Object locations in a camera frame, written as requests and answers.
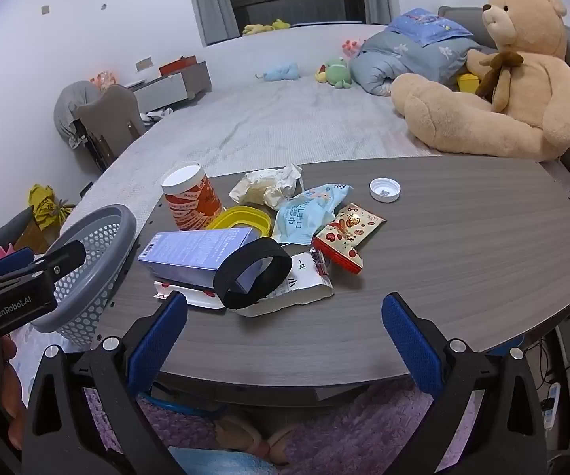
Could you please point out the pink orange toy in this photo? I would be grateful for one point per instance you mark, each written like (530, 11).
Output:
(103, 80)

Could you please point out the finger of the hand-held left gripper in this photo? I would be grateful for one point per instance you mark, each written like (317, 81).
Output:
(62, 257)
(13, 260)

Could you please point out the brown cardboard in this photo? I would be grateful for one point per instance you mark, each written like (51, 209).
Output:
(37, 240)

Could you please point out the green frog plush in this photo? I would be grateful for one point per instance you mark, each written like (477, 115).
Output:
(336, 72)

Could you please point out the grey chair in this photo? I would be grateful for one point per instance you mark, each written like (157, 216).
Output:
(111, 109)

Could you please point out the purple cardboard box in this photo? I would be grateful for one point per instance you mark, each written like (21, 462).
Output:
(191, 252)

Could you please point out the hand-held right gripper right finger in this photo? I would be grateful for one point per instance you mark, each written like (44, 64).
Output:
(411, 341)

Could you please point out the light blue cloth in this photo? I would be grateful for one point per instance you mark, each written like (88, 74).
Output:
(215, 462)

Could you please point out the grey bed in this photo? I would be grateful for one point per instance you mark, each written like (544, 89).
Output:
(289, 123)

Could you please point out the white power strip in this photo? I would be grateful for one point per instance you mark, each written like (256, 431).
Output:
(553, 405)

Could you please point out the black elastic band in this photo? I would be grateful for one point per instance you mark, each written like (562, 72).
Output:
(250, 295)

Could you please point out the white carton box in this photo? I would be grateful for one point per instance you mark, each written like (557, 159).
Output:
(304, 284)

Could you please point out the white red paper strip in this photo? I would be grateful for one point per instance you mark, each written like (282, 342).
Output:
(191, 299)

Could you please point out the light blue plush toy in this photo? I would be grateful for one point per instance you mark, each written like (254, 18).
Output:
(280, 72)

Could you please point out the red and white snack packet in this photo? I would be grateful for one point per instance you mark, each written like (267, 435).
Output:
(349, 230)

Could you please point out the blue printed pillow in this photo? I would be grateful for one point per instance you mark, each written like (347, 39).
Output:
(428, 24)

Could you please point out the blue floral quilt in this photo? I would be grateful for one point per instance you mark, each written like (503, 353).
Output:
(398, 59)

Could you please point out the light blue wet wipes packet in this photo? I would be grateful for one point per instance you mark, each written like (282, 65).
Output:
(304, 212)

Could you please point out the white bottle cap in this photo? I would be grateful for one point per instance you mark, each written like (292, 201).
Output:
(385, 190)

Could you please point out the red box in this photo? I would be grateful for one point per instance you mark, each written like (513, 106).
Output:
(176, 66)

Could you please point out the yellow bag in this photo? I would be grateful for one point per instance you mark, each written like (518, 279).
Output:
(42, 205)

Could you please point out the grey perforated plastic basket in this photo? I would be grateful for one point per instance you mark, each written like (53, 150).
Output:
(111, 267)

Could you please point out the dark flat panel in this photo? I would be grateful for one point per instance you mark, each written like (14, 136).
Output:
(3, 230)

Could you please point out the white paper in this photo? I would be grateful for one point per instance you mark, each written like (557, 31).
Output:
(265, 188)

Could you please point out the beige plush slipper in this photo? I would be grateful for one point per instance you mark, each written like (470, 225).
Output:
(285, 448)
(240, 438)

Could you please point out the grey cloth bundle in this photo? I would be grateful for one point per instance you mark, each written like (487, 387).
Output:
(69, 109)

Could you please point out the pink plush toy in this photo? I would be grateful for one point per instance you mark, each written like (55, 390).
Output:
(350, 47)

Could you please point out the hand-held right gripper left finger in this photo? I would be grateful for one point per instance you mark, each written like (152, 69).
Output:
(158, 341)

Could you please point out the pink foam piece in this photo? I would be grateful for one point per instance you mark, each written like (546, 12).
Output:
(2, 251)

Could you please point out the orange jar with white lid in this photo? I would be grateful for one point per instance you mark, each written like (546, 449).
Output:
(191, 203)

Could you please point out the large beige teddy bear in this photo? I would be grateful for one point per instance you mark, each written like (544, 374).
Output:
(527, 84)

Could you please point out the yellow plush toy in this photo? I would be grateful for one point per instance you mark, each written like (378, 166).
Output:
(260, 27)

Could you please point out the small yellow toy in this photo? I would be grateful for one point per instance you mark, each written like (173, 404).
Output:
(467, 83)

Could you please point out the grey nightstand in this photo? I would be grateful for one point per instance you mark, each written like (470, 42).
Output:
(176, 86)

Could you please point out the small red clear sachet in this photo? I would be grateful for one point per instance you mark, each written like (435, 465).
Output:
(320, 263)

